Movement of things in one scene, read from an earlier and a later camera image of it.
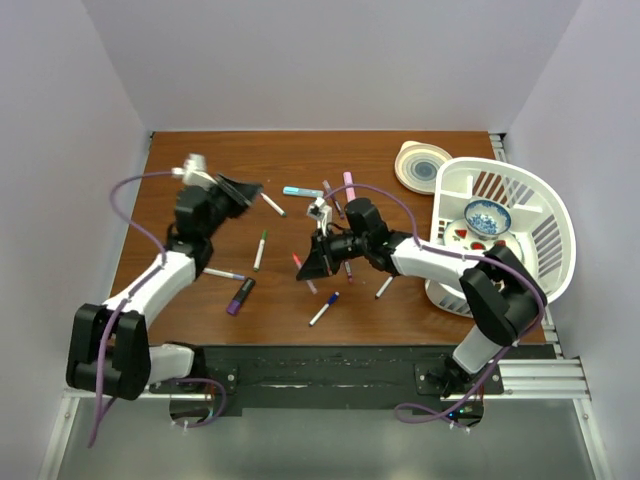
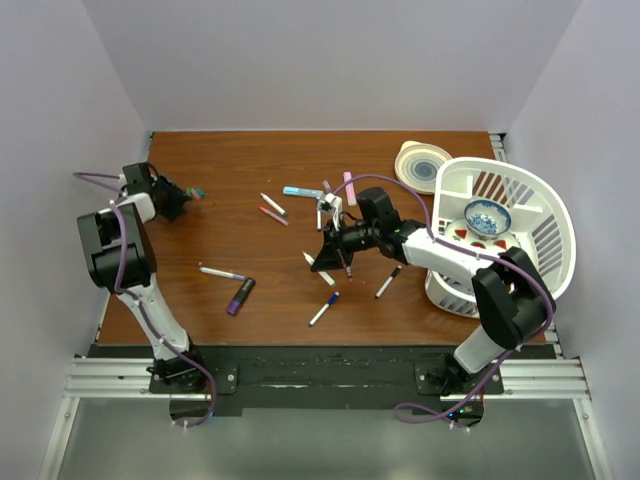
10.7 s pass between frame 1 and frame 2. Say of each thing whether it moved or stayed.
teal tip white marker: stayed
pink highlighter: stayed
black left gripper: moved
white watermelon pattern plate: stayed
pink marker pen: moved
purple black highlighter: stayed
